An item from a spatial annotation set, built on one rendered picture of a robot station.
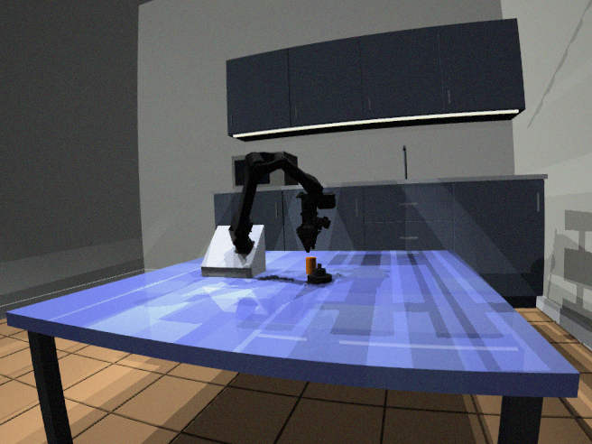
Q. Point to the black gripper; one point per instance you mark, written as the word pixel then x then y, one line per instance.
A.
pixel 307 232

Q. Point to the orange cylinder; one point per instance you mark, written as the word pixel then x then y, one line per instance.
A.
pixel 311 263

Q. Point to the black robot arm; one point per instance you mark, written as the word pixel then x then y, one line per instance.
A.
pixel 255 169

